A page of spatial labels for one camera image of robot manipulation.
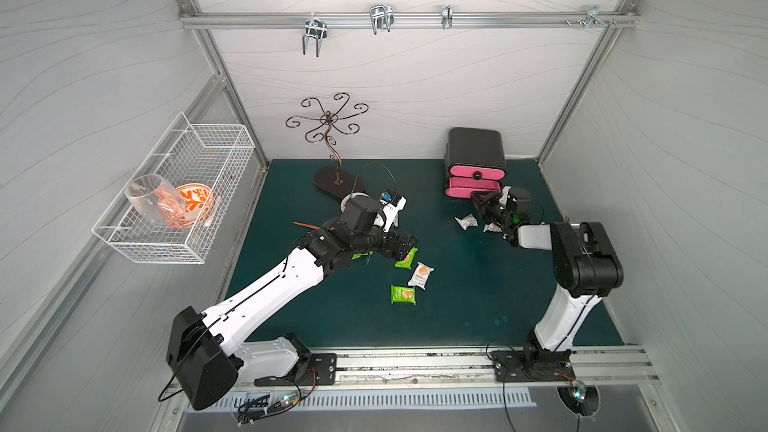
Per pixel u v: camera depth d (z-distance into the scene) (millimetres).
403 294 848
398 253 650
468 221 989
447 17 781
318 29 783
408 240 649
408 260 923
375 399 703
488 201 886
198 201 665
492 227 912
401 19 816
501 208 862
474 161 994
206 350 379
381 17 750
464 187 1015
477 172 965
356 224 548
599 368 763
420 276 883
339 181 1113
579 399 717
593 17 764
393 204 646
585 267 509
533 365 674
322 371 735
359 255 932
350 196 1041
